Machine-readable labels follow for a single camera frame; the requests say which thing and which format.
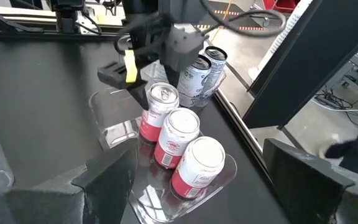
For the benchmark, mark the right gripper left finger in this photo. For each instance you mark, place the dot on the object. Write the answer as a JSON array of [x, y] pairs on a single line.
[[57, 205]]

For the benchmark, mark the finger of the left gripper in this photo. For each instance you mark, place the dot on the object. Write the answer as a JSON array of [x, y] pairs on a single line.
[[117, 76], [172, 76]]

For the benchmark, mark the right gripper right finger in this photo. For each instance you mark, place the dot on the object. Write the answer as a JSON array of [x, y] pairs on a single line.
[[315, 199]]

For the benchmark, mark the red and white soda can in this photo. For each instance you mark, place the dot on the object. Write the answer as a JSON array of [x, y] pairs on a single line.
[[157, 118]]

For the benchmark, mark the red bottle white cap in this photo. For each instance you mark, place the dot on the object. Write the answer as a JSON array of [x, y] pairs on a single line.
[[197, 171], [177, 140]]

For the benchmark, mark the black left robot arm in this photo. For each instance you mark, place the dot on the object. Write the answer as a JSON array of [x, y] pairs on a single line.
[[68, 15]]

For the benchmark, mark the yellow tape strip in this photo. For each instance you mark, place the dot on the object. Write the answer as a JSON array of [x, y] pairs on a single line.
[[130, 67]]

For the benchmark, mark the wood-edged robot table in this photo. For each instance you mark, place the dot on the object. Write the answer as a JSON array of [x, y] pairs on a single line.
[[107, 17]]

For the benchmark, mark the black table mat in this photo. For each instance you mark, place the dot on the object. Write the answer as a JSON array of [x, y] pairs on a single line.
[[42, 109]]

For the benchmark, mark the black floor mat striped edge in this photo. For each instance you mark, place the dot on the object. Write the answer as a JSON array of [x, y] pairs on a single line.
[[228, 6]]

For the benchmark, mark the red storage bin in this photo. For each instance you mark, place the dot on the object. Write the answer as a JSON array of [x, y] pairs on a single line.
[[283, 4]]

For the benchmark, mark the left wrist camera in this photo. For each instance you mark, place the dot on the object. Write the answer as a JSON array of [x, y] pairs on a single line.
[[182, 46]]

